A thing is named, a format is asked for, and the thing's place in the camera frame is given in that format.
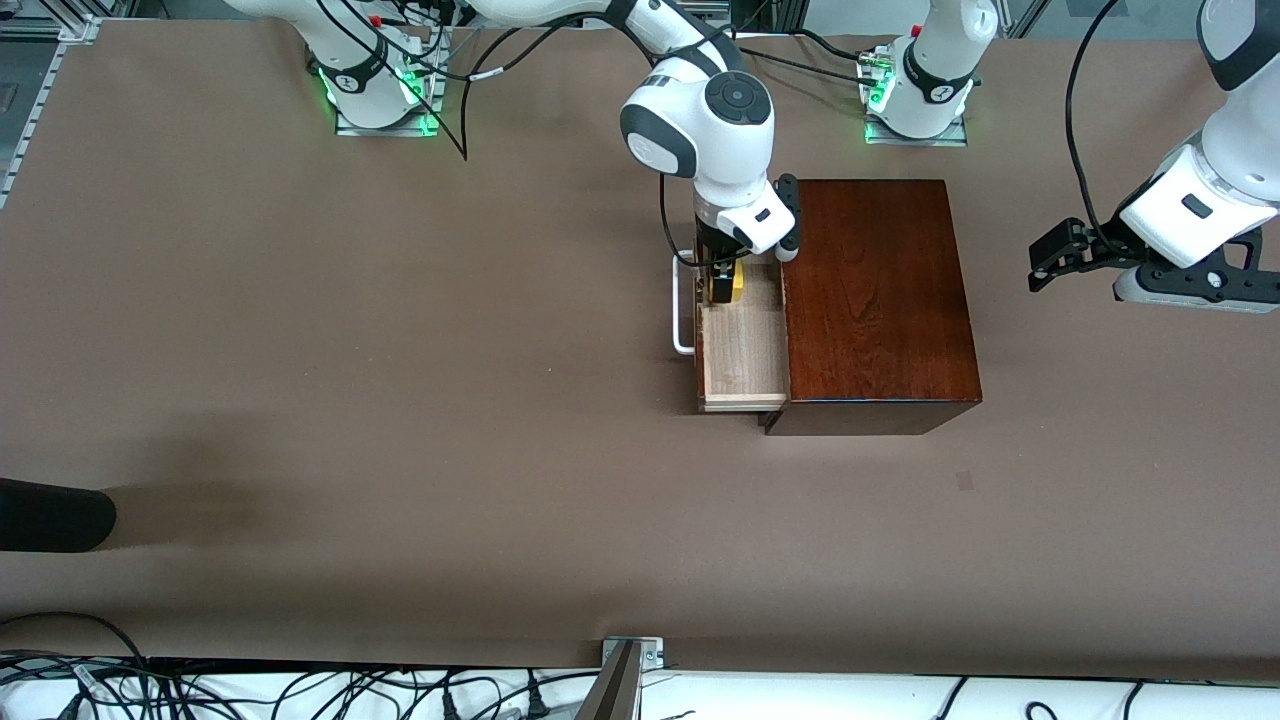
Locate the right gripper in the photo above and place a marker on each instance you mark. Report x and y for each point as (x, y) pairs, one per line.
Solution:
(714, 250)

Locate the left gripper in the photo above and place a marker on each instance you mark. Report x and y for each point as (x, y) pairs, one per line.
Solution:
(1100, 247)

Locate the yellow block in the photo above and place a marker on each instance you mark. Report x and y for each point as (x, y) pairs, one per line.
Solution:
(740, 285)

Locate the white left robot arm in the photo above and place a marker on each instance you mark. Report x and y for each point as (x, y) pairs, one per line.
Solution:
(1245, 150)

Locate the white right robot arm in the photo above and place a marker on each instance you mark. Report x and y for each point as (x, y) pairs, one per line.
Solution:
(700, 140)

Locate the dark red wooden cabinet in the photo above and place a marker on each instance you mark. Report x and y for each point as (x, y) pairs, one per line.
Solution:
(880, 300)

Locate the dark aluminium profile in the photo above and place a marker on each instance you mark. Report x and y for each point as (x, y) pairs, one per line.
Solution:
(612, 695)

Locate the white sheet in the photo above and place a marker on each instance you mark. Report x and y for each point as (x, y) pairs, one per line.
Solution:
(800, 700)

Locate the black power plug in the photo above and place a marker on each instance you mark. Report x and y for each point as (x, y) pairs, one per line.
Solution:
(537, 702)
(450, 706)

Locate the black cylindrical object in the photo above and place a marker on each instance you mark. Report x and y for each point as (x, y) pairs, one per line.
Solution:
(50, 515)

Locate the aluminium equipment frame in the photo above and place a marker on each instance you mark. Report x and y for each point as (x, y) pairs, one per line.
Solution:
(780, 12)

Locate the silver metal bracket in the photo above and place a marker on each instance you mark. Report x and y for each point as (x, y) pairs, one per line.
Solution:
(650, 655)

